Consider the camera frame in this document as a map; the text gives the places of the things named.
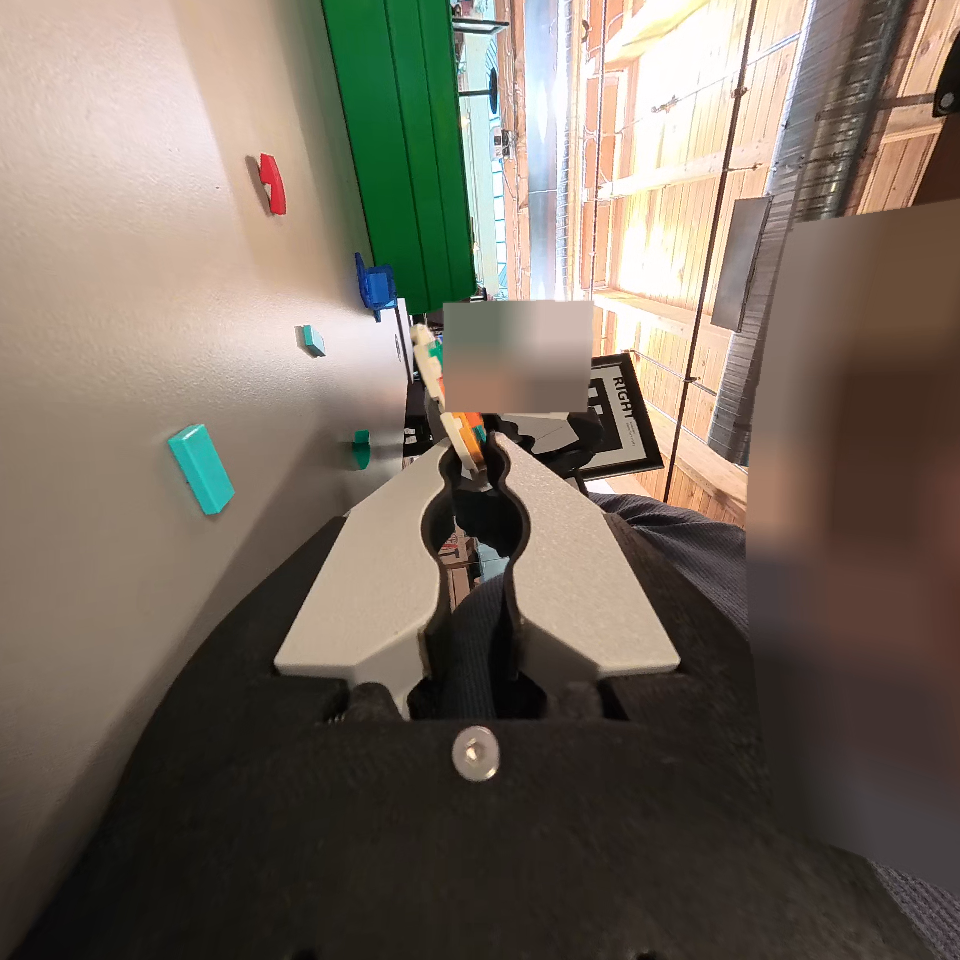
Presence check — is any stack of green storage bins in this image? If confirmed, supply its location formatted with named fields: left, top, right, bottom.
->
left=321, top=0, right=479, bottom=316

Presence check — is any dark grey hanging panel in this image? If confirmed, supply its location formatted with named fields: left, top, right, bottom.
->
left=709, top=195, right=775, bottom=336

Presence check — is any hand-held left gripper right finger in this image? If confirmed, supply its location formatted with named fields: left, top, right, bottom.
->
left=480, top=433, right=682, bottom=719

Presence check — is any red lego piece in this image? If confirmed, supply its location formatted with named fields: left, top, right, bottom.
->
left=258, top=153, right=289, bottom=219

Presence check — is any white lego model with coloured bricks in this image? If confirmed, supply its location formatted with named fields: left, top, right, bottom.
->
left=409, top=322, right=494, bottom=483

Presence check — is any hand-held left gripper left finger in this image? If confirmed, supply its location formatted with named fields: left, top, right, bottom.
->
left=273, top=437, right=460, bottom=721

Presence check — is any long teal lego tile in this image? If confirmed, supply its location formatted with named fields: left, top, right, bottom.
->
left=166, top=423, right=237, bottom=517

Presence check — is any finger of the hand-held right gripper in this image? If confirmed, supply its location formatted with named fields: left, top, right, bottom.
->
left=516, top=412, right=580, bottom=457

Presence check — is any black framed marker sign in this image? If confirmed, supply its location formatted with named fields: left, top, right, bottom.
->
left=583, top=351, right=666, bottom=483

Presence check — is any silver ventilation duct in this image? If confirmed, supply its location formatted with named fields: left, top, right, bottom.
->
left=707, top=0, right=915, bottom=468

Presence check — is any blue lego piece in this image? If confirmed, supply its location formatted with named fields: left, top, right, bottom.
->
left=354, top=252, right=399, bottom=324

